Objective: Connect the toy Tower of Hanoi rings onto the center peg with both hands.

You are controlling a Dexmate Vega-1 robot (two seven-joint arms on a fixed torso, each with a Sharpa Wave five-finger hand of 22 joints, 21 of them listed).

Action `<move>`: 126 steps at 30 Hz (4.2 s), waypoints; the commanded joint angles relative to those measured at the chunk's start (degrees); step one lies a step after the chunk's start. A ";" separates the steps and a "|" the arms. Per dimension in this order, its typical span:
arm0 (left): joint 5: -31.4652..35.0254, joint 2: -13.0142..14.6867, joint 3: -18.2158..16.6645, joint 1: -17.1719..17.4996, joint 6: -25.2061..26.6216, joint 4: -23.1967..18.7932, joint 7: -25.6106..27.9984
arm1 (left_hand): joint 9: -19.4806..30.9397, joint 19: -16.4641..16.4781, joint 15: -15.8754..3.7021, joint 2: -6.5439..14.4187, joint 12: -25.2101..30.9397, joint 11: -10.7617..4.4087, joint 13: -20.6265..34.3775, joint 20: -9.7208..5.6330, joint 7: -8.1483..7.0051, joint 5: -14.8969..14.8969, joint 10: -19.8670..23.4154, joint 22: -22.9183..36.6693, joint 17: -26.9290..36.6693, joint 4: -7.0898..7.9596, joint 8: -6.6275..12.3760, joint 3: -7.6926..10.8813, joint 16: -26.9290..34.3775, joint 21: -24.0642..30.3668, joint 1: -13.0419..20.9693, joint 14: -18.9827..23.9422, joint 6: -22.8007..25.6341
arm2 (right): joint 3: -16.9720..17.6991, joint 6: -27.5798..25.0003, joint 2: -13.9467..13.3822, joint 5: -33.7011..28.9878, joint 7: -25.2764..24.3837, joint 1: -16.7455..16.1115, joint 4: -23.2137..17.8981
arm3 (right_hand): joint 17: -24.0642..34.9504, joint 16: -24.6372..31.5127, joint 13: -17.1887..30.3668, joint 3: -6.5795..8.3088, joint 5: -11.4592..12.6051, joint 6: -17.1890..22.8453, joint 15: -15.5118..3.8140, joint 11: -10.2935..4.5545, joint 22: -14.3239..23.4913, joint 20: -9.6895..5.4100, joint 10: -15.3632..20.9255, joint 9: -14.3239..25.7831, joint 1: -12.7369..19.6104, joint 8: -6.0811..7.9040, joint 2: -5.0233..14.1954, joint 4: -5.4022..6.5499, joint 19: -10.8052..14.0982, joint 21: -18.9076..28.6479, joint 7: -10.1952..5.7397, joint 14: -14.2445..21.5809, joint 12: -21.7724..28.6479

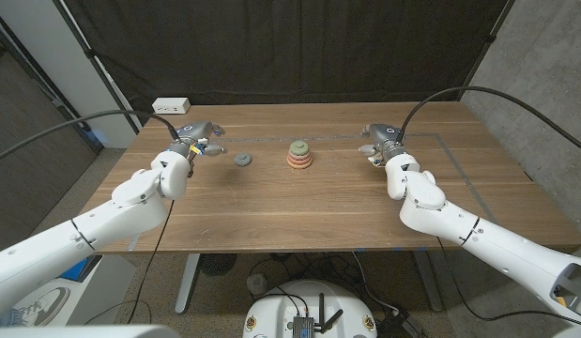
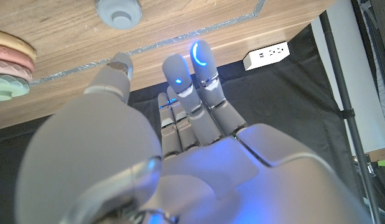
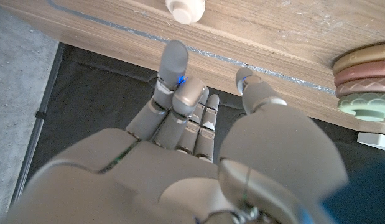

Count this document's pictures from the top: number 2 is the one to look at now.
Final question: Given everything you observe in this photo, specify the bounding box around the white power strip box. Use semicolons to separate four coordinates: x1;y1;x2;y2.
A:
243;41;290;72

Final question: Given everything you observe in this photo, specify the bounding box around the black fabric backdrop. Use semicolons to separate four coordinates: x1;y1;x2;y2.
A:
0;23;364;224

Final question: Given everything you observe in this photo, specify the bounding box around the coral red toy ring disc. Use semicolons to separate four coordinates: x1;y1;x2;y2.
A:
0;43;36;73

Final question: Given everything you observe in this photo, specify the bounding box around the black backdrop stand pole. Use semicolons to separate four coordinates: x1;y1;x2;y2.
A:
318;11;382;224

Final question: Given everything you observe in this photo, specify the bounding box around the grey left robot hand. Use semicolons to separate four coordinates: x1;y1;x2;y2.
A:
14;39;372;224

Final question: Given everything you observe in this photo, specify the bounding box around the green toy ring disc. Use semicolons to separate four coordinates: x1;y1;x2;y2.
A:
0;73;31;102

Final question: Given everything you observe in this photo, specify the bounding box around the orange toy ring disc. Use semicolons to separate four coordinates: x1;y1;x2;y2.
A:
0;29;37;62

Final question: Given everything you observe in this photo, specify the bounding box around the grey toy ring disc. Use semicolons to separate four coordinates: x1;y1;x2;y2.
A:
95;0;143;30

